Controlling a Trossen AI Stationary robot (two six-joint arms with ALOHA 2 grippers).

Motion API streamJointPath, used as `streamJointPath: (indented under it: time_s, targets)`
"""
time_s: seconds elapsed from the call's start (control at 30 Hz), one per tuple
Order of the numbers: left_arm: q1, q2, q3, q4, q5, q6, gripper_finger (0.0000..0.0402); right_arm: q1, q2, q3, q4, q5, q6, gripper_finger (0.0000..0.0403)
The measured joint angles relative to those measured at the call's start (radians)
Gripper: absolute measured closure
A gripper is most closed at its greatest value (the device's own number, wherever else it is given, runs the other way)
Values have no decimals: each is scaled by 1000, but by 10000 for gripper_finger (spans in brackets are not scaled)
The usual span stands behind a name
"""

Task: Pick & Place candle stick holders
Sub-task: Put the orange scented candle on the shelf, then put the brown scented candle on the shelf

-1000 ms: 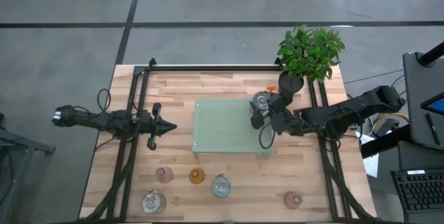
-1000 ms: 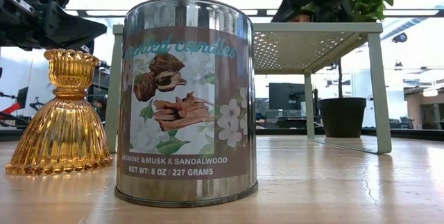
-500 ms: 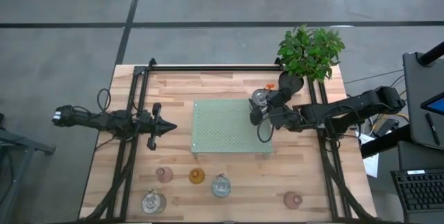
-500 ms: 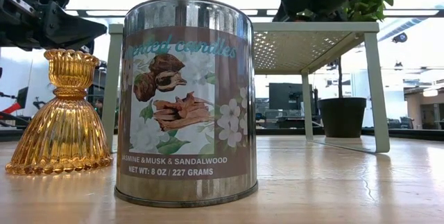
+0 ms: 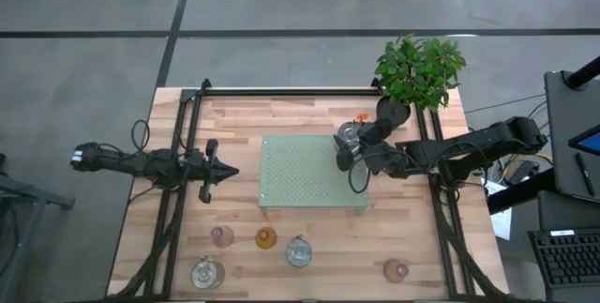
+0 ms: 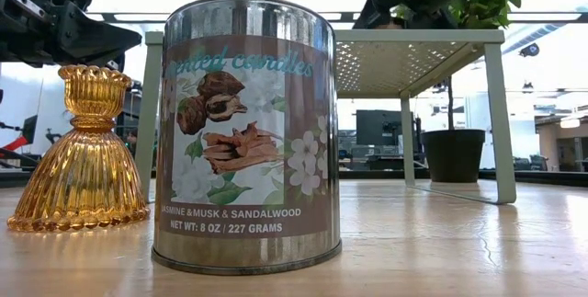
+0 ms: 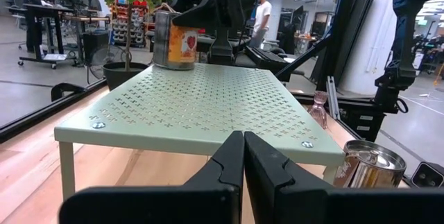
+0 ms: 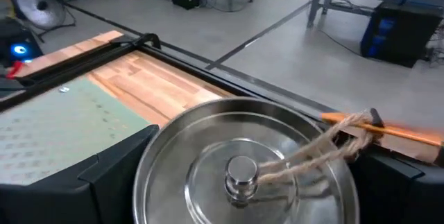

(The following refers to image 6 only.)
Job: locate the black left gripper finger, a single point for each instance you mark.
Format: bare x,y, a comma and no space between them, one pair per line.
96,39
116,62

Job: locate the amber ribbed glass candle holder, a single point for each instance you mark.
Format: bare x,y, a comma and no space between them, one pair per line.
87,173

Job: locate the scented candles labelled metal tin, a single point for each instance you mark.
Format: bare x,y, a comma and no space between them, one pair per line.
248,150

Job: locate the long ceiling light fixture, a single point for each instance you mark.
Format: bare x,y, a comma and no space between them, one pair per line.
138,17

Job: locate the pale green perforated metal shelf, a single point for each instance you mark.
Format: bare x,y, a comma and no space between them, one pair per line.
413,37

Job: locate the dark storage rack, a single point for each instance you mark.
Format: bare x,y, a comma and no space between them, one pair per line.
126,117

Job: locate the green leafy plant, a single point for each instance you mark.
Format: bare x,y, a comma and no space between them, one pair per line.
491,3

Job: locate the person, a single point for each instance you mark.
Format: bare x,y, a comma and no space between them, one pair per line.
132,140

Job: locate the small black monitor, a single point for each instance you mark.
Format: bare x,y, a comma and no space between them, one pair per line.
30,127

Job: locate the red flat object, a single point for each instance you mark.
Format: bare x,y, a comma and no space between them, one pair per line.
16,144

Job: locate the large black monitor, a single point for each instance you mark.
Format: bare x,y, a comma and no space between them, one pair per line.
376,127

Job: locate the black plant pot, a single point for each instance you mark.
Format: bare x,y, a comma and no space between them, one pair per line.
452,156

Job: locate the glowing ceiling lamp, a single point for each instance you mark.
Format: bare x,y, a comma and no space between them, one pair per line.
569,122

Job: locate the dark office chair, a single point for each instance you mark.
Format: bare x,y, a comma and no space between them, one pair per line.
538,163

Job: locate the black ceiling dome camera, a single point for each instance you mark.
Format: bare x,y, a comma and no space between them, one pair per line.
529,50

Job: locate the black table edge rail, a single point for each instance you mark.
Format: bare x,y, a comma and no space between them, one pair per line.
367,175

